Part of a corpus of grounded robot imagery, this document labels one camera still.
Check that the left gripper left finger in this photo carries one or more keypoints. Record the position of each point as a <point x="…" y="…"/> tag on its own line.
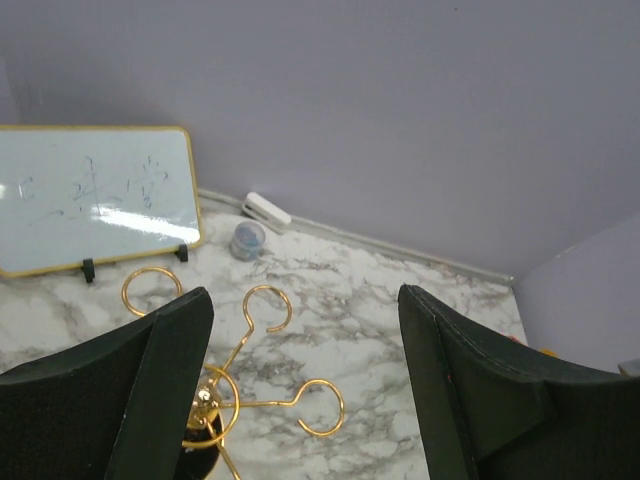
<point x="113" y="407"/>

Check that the white whiteboard eraser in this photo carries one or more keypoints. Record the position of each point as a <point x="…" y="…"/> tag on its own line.
<point x="259" y="208"/>

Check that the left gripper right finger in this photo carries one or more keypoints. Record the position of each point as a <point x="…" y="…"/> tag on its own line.
<point x="489" y="407"/>

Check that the whiteboard with wooden frame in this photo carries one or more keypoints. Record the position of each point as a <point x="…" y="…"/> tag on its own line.
<point x="99" y="193"/>

